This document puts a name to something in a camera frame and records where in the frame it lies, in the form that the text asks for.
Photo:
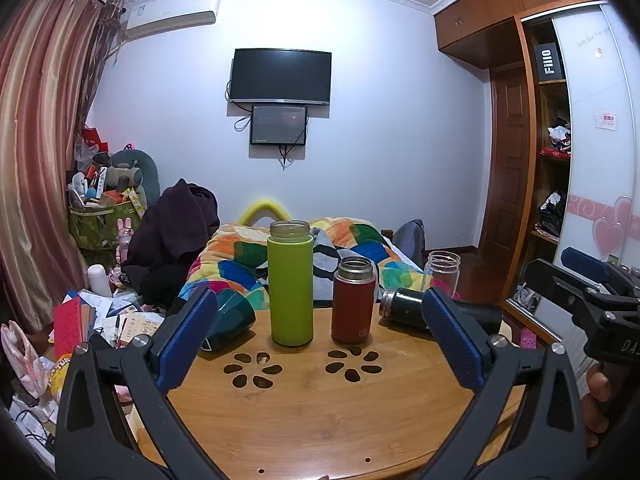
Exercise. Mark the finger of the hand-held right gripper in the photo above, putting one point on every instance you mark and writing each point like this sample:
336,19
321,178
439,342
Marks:
585,262
560,290

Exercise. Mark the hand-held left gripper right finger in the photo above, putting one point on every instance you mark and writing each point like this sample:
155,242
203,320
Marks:
450,335

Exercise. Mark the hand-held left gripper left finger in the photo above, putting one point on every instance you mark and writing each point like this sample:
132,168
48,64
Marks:
187,335

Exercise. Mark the dark teal cup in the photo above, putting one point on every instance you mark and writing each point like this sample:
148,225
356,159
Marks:
232,317

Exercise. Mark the black thermos cup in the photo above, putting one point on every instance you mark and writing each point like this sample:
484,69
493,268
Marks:
402,307

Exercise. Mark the clear glass cup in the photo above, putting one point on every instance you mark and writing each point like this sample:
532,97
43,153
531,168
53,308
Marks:
440,272

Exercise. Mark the red thermos cup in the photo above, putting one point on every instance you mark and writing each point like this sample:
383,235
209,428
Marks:
353,305

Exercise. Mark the tall lime green cup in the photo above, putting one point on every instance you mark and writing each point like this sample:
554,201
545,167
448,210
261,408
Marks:
291,290

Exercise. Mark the person's right hand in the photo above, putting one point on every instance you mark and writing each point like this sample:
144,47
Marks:
600,390

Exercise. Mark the dark clothes on shelf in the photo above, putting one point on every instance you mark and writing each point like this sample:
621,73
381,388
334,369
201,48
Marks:
554,212

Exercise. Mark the colourful patchwork blanket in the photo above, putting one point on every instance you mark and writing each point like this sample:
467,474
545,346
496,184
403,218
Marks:
235,260

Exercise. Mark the white sliding wardrobe door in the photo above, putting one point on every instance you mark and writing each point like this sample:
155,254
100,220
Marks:
595,160

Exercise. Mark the grey backpack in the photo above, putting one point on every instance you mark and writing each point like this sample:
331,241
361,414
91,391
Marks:
410,240

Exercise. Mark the white plastic bottle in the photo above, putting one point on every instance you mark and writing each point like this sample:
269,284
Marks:
100,280

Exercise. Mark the dark purple clothing pile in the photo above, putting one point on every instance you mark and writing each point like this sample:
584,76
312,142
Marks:
175,230

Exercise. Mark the pink rabbit toy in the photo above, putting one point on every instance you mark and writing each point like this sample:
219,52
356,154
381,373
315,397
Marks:
125,237

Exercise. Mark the red book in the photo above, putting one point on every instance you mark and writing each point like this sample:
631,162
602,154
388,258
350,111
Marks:
67,330

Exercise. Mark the folded clothes on shelf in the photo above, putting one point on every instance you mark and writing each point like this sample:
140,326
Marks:
560,137

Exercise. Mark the brown wooden door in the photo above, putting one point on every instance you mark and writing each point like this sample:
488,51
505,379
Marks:
507,160

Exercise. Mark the green fabric storage bag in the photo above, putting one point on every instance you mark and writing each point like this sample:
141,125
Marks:
95,227

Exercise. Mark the yellow curved foam tube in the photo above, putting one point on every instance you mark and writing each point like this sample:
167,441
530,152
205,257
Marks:
262,206

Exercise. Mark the pink patterned plastic bag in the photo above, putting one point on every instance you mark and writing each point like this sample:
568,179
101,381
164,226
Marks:
22,360

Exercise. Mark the grey plush toy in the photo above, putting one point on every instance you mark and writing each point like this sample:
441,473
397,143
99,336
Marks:
135,167

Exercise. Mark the black box with white print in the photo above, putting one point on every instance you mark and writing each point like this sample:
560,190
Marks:
548,61

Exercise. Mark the red gift bag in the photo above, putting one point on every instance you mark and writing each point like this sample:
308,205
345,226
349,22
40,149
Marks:
94,139

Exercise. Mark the striped pink curtain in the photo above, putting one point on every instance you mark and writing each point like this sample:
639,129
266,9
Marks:
40,160

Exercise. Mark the brown wooden wardrobe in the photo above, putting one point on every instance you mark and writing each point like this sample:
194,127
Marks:
475,25

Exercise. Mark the white air conditioner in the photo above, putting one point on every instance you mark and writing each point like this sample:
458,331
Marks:
170,12

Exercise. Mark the small wall-mounted monitor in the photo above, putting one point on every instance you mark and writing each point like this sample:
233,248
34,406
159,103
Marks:
278,125

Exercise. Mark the wall-mounted black television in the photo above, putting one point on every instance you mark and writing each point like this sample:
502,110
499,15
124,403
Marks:
280,76

